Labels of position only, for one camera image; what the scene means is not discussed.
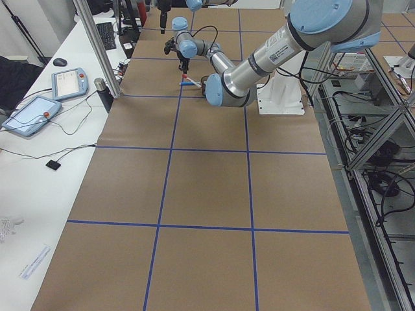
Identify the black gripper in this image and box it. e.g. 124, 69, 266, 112
178, 58, 190, 73
160, 11, 168, 34

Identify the red capped white marker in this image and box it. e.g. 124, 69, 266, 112
182, 74, 202, 88

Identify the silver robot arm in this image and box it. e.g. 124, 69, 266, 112
154, 0, 238, 34
172, 0, 384, 108

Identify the black mesh pen cup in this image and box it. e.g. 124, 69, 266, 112
200, 75, 209, 97

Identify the black keyboard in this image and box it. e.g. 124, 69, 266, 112
96, 22, 116, 51

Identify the dark steel water bottle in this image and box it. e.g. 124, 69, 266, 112
93, 77, 113, 113

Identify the far blue teach pendant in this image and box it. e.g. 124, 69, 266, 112
51, 67, 89, 101

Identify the blue teach pendant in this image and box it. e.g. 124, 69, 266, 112
2, 95, 62, 137
51, 67, 89, 101

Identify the black computer mouse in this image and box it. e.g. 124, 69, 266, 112
53, 58, 67, 67

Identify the brown paper table mat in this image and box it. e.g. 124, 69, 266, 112
30, 6, 415, 311

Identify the small black square pad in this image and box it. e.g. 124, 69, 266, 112
45, 159, 61, 170

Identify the near blue teach pendant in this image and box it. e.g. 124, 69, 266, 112
2, 95, 62, 137

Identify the white printed paper label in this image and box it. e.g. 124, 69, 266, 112
19, 244, 51, 280

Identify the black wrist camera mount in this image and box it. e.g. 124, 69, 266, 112
164, 37, 177, 55

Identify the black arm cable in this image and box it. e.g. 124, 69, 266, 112
189, 25, 219, 46

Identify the aluminium frame post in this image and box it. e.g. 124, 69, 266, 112
73, 0, 121, 98

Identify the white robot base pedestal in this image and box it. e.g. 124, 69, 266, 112
255, 64, 306, 115

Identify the aluminium side frame rail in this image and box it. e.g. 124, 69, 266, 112
317, 42, 414, 310

